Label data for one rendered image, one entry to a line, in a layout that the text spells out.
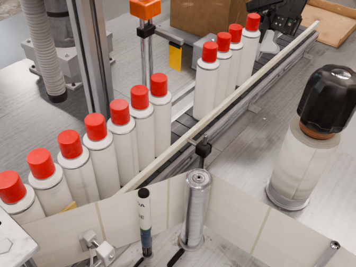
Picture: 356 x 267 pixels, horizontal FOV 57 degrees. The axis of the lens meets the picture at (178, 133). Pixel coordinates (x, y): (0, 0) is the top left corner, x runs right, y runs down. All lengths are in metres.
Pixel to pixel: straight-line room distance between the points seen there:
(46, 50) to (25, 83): 0.58
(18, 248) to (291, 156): 0.44
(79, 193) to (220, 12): 0.80
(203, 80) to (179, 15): 0.56
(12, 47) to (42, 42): 0.78
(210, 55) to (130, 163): 0.29
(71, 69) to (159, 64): 0.30
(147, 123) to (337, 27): 1.09
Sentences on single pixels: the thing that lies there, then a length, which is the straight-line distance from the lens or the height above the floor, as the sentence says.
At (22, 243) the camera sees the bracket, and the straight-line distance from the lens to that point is 0.37.
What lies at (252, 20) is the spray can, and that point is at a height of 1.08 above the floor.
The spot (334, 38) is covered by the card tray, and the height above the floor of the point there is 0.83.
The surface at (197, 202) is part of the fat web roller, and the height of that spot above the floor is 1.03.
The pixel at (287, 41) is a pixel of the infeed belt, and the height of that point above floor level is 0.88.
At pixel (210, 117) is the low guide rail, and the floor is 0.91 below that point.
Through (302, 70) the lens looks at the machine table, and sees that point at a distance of 1.21.
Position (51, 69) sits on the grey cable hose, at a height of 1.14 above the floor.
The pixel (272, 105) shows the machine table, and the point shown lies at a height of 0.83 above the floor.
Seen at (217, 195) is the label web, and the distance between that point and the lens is 0.52.
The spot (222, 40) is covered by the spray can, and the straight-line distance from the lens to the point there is 0.78.
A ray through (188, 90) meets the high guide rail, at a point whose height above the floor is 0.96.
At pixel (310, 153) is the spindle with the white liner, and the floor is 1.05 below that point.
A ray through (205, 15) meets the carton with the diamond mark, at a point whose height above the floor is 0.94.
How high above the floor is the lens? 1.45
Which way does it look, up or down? 45 degrees down
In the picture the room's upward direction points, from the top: 3 degrees clockwise
